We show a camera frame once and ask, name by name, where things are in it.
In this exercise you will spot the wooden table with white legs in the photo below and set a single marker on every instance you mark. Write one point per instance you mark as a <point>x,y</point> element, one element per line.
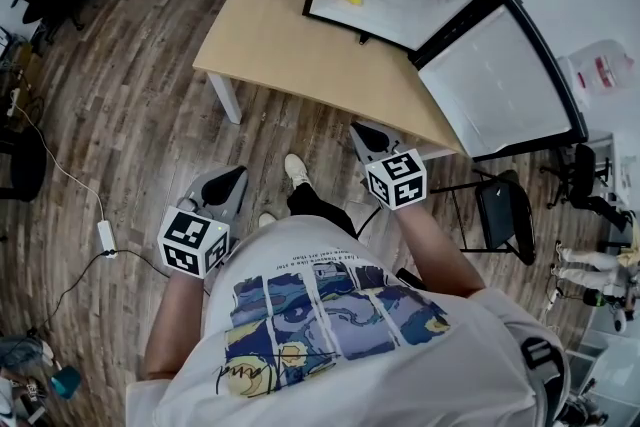
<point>227,95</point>

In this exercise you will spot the person's white shoe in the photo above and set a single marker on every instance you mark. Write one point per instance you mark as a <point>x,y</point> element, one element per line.
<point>296,170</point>
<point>267,220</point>

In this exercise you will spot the white storage cabinet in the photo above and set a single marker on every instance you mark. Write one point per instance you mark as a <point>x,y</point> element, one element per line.
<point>612,165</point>

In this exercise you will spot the white power strip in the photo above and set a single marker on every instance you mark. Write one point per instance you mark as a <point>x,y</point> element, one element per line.
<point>13,101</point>

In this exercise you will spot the person's white printed t-shirt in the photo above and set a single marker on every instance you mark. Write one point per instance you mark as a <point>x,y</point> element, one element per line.
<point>350,365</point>

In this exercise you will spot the person's left white shoe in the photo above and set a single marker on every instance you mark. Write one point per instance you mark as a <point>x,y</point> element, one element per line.
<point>267,220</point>

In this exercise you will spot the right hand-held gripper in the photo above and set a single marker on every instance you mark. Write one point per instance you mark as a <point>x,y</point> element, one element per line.
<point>397,180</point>

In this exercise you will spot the black folding chair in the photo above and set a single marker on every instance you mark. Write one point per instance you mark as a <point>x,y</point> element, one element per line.
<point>505,215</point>

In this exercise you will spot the black round stool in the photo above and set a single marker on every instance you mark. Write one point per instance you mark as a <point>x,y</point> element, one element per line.
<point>25,165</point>

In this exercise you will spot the teal container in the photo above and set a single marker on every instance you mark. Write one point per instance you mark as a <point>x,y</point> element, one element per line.
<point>65,381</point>

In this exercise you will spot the person's black trousers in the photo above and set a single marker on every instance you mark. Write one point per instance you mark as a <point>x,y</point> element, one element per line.
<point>320,210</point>

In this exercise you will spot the person's left forearm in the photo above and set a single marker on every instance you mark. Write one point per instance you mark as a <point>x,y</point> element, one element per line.
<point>172,325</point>

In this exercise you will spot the grey bag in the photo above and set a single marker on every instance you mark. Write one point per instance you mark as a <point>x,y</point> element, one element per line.
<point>22,352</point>

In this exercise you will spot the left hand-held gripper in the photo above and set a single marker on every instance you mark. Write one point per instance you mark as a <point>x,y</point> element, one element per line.
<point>192,242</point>

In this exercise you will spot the person's right forearm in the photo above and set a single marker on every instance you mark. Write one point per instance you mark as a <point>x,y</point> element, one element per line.
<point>440,250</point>

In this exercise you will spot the person's right white shoe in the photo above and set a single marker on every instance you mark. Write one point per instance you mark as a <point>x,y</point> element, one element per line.
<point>296,170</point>

